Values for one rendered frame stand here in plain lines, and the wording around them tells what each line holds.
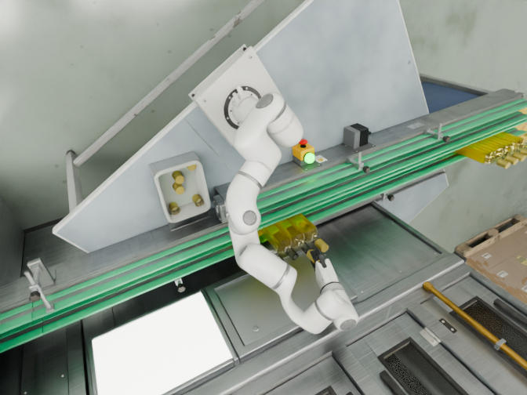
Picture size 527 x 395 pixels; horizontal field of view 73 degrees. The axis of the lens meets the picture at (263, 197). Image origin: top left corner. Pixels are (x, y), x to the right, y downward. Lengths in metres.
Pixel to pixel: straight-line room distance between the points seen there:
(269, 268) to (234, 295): 0.42
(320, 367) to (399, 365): 0.24
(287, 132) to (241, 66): 0.34
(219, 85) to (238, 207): 0.48
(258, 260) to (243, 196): 0.18
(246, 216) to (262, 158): 0.17
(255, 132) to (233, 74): 0.35
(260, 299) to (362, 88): 1.00
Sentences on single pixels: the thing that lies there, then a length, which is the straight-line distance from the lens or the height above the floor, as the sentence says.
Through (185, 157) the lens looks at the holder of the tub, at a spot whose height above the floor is 0.78.
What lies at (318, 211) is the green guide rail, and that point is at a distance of 1.57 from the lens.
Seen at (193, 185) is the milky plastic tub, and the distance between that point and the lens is 1.41.
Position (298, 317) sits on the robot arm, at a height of 1.39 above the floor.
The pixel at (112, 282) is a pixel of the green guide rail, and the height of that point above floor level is 0.94.
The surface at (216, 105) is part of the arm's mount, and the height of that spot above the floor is 0.83.
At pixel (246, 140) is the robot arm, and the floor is 1.16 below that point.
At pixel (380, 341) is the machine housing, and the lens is 1.31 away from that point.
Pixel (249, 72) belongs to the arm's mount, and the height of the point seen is 0.82.
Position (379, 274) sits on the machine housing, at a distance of 1.49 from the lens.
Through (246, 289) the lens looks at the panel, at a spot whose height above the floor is 1.07.
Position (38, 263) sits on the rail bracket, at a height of 0.86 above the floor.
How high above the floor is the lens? 1.96
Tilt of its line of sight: 49 degrees down
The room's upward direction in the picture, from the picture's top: 136 degrees clockwise
